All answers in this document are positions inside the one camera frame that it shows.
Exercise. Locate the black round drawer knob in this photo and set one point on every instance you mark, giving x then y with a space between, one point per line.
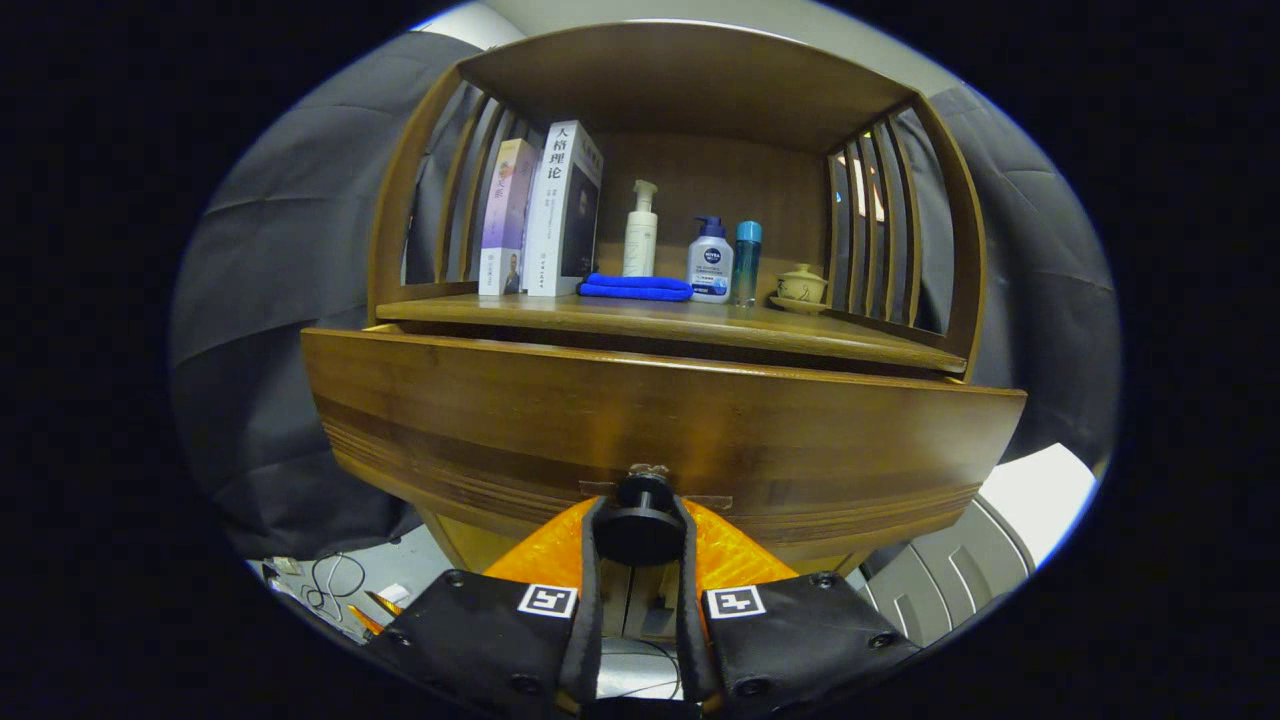
640 520

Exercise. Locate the white bottle blue pump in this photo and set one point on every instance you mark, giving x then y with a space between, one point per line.
710 262

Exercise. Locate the white flat panel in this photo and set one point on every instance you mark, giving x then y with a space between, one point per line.
1040 495

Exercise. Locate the grey ribbed panel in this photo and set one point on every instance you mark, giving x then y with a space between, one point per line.
940 580

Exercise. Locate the thick white book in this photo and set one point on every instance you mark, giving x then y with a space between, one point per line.
560 210

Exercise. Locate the brown wooden cabinet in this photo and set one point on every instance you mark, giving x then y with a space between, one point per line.
720 90

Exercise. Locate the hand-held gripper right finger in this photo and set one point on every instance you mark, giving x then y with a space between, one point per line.
688 650

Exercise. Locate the brown wooden countertop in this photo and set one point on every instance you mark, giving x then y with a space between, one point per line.
620 312

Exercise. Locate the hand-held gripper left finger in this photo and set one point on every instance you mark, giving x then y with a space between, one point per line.
590 650

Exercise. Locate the blue folded cloth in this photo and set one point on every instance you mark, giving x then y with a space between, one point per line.
635 288

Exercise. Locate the purple book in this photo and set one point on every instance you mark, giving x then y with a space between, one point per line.
505 220

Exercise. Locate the slim teal bottle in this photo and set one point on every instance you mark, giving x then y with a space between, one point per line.
746 262

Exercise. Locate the black backdrop cloth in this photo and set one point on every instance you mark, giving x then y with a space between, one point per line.
270 300

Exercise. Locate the beige lidded teacup with saucer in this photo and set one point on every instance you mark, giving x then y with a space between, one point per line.
802 288

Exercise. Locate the white power strip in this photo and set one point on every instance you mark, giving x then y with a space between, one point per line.
283 567

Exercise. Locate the brown wooden drawer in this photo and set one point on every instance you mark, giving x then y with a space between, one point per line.
600 420

